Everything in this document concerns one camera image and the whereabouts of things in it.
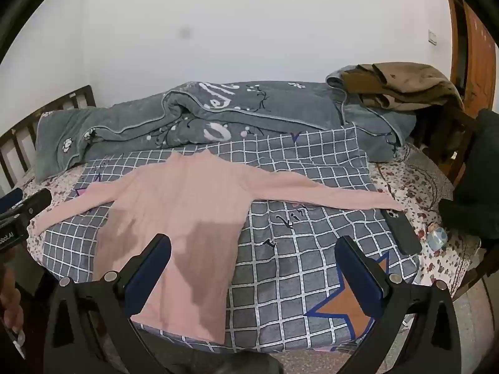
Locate brown coat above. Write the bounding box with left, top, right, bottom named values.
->
left=341, top=62, right=464, bottom=112

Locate dark wooden headboard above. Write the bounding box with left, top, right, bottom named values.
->
left=0, top=85, right=96, bottom=191

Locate grey-green printed quilt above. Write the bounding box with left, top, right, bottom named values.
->
left=35, top=81, right=418, bottom=184

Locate orange wooden door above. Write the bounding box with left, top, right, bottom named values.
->
left=444, top=0, right=499, bottom=119

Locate small light blue packet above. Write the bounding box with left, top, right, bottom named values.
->
left=425, top=224, right=449, bottom=250

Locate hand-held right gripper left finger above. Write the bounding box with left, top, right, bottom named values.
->
left=44, top=234, right=172, bottom=374

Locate pink long-sleeved sweater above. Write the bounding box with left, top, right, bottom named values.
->
left=29, top=151, right=406, bottom=347

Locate grey checked star blanket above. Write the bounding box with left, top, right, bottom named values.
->
left=41, top=122, right=419, bottom=353

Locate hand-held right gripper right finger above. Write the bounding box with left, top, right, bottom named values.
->
left=334, top=236, right=463, bottom=374

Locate floral bed sheet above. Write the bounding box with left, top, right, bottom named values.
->
left=16, top=140, right=484, bottom=374

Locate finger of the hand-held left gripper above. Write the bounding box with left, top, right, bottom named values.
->
left=0, top=188, right=23, bottom=212
left=16, top=189, right=52, bottom=223

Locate black smartphone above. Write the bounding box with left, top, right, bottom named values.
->
left=380, top=208, right=424, bottom=256

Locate dark green garment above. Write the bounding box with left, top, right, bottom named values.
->
left=438, top=108, right=499, bottom=250

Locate person's left hand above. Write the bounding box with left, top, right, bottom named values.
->
left=0, top=268, right=26, bottom=359

